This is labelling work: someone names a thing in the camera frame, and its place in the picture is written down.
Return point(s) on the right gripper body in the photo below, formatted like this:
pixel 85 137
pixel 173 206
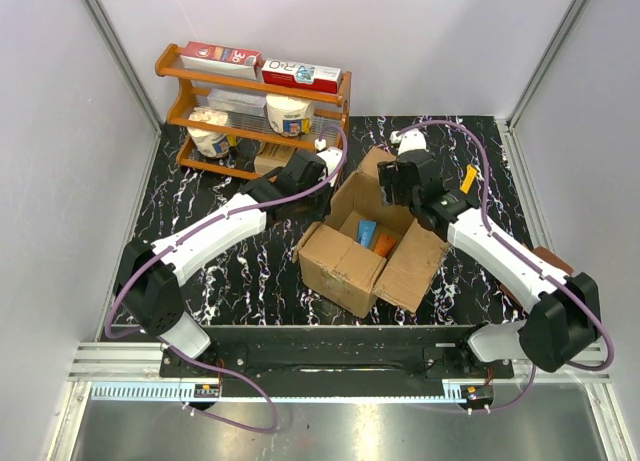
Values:
pixel 388 175

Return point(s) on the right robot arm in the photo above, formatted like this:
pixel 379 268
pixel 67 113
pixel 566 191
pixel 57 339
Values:
pixel 562 309

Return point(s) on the white cup middle shelf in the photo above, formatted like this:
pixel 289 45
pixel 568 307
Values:
pixel 289 116

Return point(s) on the white cup lower left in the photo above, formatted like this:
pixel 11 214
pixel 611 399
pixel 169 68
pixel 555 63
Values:
pixel 211 144

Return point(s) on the red toothpaste box left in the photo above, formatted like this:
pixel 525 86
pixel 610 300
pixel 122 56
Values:
pixel 227 61

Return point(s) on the brown cardboard express box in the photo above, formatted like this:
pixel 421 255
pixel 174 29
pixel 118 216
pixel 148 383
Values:
pixel 335 266

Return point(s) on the brown sponge pack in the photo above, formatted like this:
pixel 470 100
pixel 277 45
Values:
pixel 547 261

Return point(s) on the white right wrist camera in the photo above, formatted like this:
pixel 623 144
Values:
pixel 408 141

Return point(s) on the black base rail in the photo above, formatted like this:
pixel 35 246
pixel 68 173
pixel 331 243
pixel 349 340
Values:
pixel 349 363

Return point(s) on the red white toothpaste box right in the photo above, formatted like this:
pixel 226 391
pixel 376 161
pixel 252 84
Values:
pixel 301 75

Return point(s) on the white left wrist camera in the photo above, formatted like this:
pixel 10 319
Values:
pixel 331 155

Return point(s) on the yellow utility knife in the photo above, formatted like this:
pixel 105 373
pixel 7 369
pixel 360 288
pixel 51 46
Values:
pixel 469 178

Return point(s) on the orange tube in box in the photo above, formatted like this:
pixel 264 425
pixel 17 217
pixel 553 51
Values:
pixel 384 245

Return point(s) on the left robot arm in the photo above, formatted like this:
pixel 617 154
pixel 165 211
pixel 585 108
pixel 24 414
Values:
pixel 150 275

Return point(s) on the grey flat box on shelf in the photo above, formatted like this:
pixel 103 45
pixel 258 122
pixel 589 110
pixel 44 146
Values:
pixel 237 101

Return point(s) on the blue tube in box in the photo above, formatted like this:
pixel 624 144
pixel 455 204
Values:
pixel 366 231

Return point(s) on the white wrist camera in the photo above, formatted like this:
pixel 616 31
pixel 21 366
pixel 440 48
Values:
pixel 408 141
pixel 331 155

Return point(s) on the orange wooden shelf rack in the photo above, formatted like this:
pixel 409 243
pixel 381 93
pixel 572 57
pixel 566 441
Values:
pixel 331 117

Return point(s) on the tan carton left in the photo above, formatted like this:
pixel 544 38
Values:
pixel 271 157

